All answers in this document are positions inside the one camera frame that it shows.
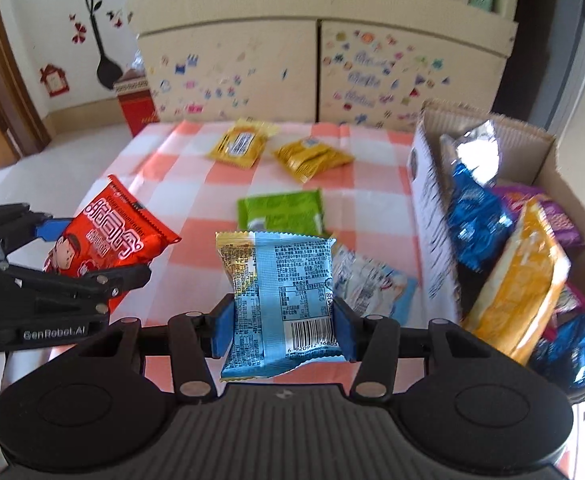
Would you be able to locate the pink checked cloth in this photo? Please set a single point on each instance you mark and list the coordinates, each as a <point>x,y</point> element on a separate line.
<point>192,170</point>

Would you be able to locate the cardboard box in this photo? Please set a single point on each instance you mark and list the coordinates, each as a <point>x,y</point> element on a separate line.
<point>432,220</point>

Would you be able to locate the white and blue snack packet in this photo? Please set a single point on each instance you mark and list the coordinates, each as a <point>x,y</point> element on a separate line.
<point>372,280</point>

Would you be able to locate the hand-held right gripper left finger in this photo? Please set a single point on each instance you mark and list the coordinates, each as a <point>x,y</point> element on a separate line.
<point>221,327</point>

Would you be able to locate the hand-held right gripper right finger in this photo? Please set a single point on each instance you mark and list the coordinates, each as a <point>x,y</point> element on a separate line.
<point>345,332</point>

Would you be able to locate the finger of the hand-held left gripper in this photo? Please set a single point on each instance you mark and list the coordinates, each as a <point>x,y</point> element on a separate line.
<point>97,282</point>
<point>50,230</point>

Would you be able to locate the pink snack packet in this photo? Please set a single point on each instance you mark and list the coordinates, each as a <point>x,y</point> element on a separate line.
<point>567,310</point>

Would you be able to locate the yellow snack packet with label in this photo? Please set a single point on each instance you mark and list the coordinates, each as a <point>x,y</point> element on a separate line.
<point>240,145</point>

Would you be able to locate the red snack packet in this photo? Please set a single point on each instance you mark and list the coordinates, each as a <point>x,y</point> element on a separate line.
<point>117,230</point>

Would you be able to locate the light blue snack packet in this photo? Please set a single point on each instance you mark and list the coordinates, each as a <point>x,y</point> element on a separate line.
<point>282,300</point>

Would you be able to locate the red box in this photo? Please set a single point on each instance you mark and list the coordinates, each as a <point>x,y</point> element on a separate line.
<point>137,110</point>

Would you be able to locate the red house wall sticker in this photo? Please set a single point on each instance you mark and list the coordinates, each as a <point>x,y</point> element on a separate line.
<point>54,80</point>

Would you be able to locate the black vase wall sticker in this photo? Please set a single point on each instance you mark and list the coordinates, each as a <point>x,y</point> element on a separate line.
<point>106,67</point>

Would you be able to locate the cream wooden cabinet with stickers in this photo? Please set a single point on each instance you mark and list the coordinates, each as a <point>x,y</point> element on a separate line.
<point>232,60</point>

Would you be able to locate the green snack packet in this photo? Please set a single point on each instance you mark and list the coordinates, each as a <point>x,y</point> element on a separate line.
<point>282,210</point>

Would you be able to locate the purple snack packet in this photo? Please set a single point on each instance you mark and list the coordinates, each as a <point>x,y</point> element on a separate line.
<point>552,215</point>

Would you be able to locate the orange yellow snack packet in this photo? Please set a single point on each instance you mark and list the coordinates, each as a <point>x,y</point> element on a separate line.
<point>517,290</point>

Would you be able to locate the shiny blue snack packet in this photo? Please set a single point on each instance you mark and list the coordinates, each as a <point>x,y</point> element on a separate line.
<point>577,355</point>
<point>474,220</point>

